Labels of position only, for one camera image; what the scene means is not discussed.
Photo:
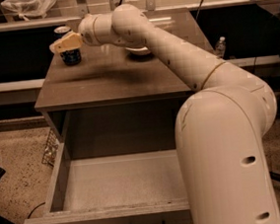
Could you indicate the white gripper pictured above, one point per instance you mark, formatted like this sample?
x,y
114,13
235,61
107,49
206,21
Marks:
x,y
87,31

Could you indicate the blue pepsi can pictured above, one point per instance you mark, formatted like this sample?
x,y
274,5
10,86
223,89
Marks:
x,y
70,57

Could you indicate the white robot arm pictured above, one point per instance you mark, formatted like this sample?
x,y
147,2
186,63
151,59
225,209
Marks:
x,y
218,130

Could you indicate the open grey top drawer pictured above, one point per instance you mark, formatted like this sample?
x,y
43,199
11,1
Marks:
x,y
131,181

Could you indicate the plastic bag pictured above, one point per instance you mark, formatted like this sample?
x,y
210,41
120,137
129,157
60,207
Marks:
x,y
28,9

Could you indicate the white bowl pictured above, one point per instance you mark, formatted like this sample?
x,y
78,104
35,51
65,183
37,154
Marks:
x,y
141,51

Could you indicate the grey cabinet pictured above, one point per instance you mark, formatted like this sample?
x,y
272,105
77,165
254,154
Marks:
x,y
110,94

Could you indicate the clear plastic water bottle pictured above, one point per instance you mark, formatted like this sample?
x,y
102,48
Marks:
x,y
220,47

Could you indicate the wire basket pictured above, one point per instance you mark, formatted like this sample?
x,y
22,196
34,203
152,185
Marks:
x,y
50,149

